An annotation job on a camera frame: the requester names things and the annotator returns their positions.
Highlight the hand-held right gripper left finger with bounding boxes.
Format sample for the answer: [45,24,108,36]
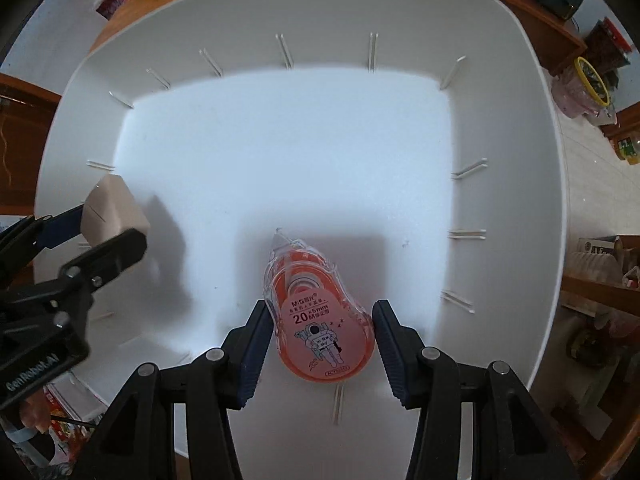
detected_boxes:
[75,300,275,480]

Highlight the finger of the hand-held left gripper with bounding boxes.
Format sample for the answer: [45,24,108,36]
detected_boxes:
[0,204,84,282]
[0,229,149,322]

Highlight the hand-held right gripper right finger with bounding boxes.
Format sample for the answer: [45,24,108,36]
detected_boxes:
[372,300,576,480]

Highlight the beige eraser block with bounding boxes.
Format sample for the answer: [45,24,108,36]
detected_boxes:
[81,174,151,249]

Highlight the orange correction tape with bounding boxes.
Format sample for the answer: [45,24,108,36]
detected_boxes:
[262,227,376,384]

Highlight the white plastic storage bin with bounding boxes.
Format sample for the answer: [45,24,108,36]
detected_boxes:
[32,0,572,480]

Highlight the person's left hand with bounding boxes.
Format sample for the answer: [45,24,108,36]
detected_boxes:
[17,402,53,433]

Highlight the brown wooden cabinet door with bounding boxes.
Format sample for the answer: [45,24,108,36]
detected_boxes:
[0,72,64,217]

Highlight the wooden shelf rack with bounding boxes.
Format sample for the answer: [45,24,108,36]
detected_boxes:
[550,235,640,480]

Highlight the printed cardboard box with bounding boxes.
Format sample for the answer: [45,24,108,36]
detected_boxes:
[576,236,622,262]

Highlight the green bottle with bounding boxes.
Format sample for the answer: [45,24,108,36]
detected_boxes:
[614,134,640,167]

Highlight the yellow rim trash bin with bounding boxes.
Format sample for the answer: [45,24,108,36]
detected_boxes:
[551,55,619,127]

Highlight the long wooden tv cabinet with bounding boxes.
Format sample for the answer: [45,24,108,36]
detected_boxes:
[450,0,589,77]

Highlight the dark red snack bag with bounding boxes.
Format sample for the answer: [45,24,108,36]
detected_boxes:
[584,16,632,70]

